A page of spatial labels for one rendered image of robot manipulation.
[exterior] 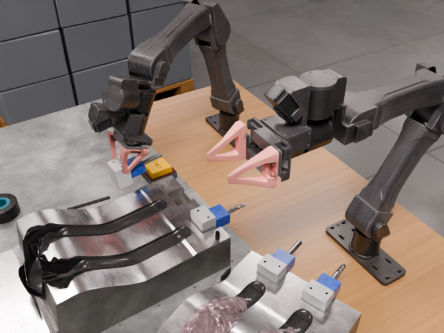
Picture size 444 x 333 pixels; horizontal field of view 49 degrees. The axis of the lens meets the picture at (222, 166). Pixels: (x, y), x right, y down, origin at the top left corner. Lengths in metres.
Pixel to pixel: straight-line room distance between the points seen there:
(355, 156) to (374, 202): 1.84
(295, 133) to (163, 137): 0.83
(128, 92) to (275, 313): 0.54
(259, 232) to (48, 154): 0.69
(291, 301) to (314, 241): 0.24
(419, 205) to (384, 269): 1.53
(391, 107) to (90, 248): 0.64
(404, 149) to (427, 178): 1.82
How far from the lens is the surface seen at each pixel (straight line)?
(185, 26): 1.17
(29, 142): 1.60
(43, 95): 2.91
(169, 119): 1.62
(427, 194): 2.75
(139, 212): 1.14
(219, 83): 1.38
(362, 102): 0.86
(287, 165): 0.74
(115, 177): 1.16
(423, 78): 0.97
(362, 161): 2.87
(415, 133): 1.04
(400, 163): 1.04
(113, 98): 1.05
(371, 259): 1.17
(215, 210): 1.09
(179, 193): 1.19
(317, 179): 1.37
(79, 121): 1.66
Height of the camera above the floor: 1.64
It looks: 37 degrees down
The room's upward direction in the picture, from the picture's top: straight up
